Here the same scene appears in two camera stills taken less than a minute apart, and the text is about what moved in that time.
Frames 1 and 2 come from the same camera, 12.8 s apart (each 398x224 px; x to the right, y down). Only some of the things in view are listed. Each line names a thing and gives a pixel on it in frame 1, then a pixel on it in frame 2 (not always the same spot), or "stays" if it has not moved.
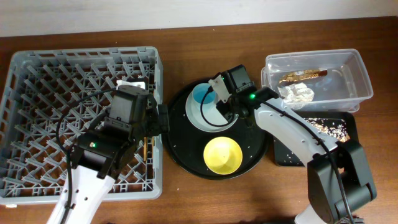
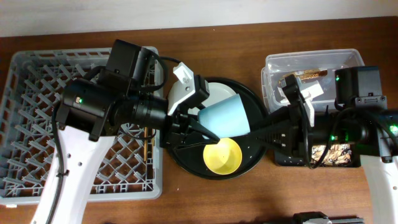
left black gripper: [162, 118] → [173, 129]
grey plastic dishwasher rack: [50, 98] stays
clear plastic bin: [333, 81] stays
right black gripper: [226, 107] → [294, 134]
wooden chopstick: [145, 149] stays
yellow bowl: [222, 155] stays
